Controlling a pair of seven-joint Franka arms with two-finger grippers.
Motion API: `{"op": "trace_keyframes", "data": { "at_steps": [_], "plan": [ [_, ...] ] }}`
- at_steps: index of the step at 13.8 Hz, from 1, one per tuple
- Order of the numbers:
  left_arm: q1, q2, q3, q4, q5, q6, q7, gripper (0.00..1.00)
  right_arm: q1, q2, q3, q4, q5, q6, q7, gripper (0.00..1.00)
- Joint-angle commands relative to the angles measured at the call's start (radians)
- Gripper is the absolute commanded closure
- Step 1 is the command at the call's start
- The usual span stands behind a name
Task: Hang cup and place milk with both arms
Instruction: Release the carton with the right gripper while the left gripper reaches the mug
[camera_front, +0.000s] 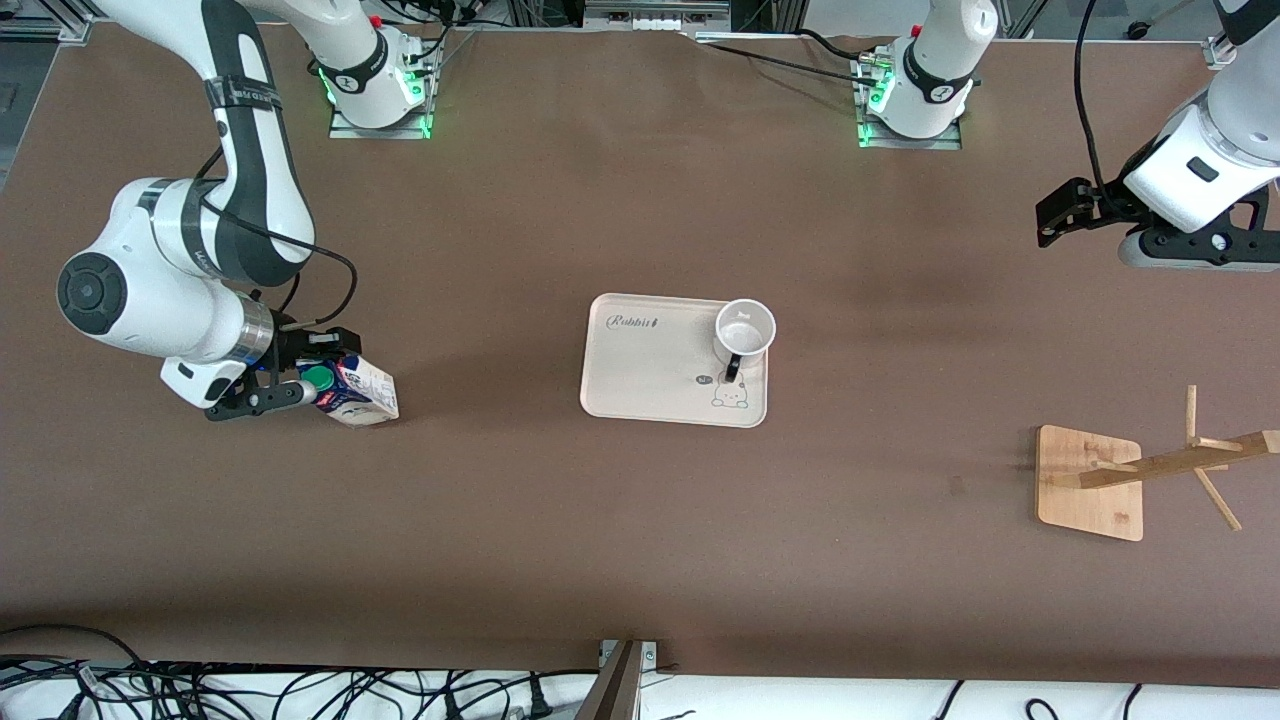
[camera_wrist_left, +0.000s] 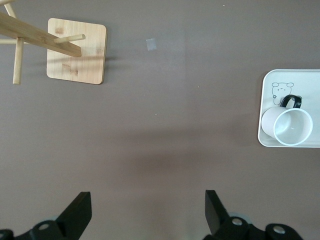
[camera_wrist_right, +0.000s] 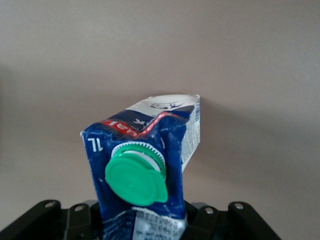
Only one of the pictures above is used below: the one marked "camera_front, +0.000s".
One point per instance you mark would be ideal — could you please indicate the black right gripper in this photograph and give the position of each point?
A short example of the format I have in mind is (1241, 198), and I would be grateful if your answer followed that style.
(291, 347)

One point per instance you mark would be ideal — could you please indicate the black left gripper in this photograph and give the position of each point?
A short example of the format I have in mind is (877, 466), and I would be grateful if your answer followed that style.
(1097, 208)

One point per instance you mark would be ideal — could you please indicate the blue white milk carton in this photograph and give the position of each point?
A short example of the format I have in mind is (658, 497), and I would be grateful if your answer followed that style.
(365, 395)

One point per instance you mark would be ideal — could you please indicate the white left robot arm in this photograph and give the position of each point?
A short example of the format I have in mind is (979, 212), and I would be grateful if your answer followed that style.
(935, 70)

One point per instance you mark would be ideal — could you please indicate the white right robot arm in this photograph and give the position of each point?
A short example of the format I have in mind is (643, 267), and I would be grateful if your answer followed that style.
(250, 150)

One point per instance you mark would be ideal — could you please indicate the wooden cup rack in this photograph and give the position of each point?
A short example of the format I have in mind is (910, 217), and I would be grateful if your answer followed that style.
(1085, 480)

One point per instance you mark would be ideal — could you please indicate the beige rabbit print tray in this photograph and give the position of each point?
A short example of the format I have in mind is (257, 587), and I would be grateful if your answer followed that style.
(650, 370)

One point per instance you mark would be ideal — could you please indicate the aluminium profile bar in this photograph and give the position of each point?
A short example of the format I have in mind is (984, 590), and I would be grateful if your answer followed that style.
(615, 690)

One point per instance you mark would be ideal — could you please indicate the grey power strip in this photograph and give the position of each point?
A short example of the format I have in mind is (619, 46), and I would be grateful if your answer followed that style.
(655, 15)

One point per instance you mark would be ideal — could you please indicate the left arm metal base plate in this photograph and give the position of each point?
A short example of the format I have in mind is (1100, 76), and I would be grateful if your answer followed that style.
(950, 142)

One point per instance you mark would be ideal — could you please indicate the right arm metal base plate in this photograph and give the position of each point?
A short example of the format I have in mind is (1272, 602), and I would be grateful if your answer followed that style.
(345, 130)

